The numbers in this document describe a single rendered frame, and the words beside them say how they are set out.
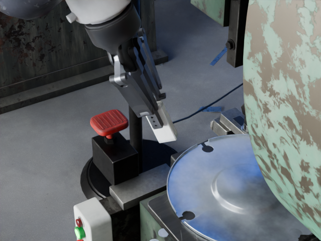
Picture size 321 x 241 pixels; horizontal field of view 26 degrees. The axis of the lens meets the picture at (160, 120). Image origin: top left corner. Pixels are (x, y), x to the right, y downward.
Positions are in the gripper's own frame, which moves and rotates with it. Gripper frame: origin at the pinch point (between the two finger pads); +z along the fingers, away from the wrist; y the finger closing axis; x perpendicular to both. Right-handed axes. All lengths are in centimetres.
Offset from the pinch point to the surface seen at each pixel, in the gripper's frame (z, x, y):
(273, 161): -17.1, 24.8, 32.5
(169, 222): 18.6, -5.2, 3.0
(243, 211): 22.7, 6.1, -1.4
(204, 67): 92, -49, -159
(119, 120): 15.9, -20.8, -25.0
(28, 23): 38, -96, -129
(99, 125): 14.5, -24.1, -22.6
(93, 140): 19.1, -27.9, -23.9
